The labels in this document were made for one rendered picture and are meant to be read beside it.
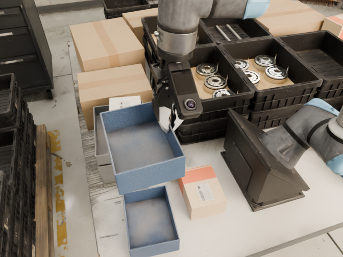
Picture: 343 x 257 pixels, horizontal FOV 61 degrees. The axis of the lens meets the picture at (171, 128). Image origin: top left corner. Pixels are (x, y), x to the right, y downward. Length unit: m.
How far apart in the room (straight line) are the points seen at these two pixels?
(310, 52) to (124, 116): 1.21
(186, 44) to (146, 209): 0.65
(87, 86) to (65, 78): 1.73
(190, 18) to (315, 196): 0.85
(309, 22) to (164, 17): 1.43
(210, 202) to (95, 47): 0.94
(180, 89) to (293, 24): 1.34
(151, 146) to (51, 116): 1.94
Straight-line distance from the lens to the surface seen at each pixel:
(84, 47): 1.53
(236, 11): 0.55
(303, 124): 1.00
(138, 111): 0.74
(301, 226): 1.09
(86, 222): 1.88
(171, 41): 0.54
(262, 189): 0.97
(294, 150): 1.01
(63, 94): 2.82
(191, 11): 0.52
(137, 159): 0.69
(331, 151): 0.92
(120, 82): 1.30
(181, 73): 0.57
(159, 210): 1.03
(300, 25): 1.86
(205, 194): 0.99
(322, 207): 1.16
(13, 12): 2.40
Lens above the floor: 1.59
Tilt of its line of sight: 44 degrees down
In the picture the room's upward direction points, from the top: straight up
